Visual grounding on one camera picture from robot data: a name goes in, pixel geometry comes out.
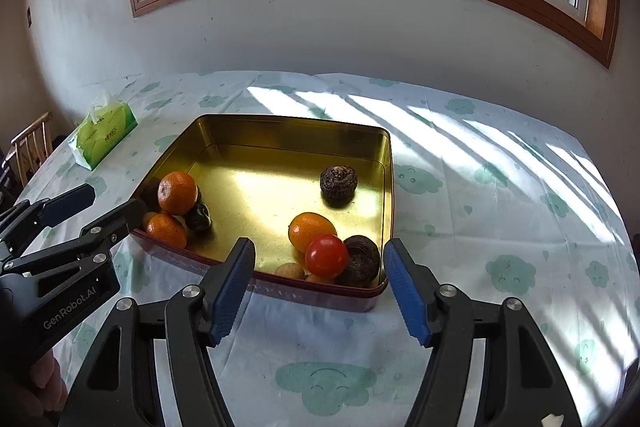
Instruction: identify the green tissue box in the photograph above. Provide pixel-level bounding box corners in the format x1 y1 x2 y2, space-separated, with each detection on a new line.
66 91 138 171

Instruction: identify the person left hand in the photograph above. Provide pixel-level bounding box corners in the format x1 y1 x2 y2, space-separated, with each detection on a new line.
28 351 67 417

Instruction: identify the red toffee tin box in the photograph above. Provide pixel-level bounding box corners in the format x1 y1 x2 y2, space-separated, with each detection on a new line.
134 114 394 312

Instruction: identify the dark wrinkled passion fruit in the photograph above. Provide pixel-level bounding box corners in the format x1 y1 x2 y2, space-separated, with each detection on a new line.
334 235 381 287

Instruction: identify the spotted mandarin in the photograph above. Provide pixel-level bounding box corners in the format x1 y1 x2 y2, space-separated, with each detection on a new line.
145 213 188 248
157 171 198 216

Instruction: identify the smooth orange kumquat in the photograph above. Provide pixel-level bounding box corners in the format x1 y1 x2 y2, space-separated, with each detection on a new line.
288 212 337 253

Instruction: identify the wooden chair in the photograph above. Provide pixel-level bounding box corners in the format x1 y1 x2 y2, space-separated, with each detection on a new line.
6 112 53 187

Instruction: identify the dark wrinkled date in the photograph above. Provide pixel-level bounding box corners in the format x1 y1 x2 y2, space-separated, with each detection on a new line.
320 165 358 206

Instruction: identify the paired brown longan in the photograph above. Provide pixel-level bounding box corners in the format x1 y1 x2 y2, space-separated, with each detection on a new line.
273 262 306 280
306 274 334 285

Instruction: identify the dark purple grape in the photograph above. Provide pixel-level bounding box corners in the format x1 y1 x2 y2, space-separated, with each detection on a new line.
183 202 212 235

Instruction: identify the red cherry tomato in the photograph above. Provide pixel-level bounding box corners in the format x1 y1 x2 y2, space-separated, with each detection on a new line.
305 234 349 279

